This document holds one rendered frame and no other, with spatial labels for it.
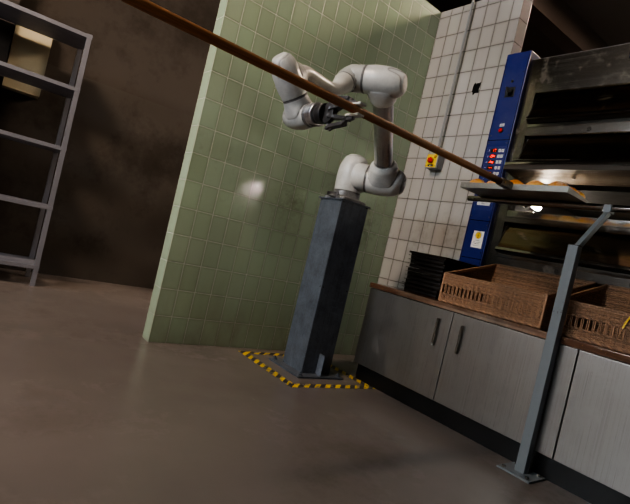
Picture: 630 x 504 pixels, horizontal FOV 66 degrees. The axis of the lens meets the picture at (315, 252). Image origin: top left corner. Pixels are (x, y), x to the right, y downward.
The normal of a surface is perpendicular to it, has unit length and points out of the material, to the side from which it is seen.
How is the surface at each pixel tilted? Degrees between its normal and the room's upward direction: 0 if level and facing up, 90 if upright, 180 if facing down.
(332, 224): 90
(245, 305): 90
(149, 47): 90
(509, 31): 90
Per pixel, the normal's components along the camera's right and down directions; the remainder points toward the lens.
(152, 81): 0.57, 0.14
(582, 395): -0.77, -0.18
